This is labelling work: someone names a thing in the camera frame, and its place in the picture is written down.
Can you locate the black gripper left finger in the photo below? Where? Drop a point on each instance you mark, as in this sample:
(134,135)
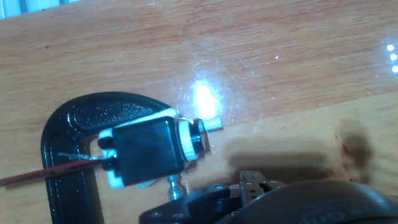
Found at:
(199,205)

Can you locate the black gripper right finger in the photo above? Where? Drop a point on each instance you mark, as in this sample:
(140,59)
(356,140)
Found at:
(269,185)

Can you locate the orange wooden board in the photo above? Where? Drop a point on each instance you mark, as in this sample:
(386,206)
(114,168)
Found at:
(280,93)

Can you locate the black iron C-clamp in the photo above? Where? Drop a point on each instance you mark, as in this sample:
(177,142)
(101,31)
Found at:
(62,124)

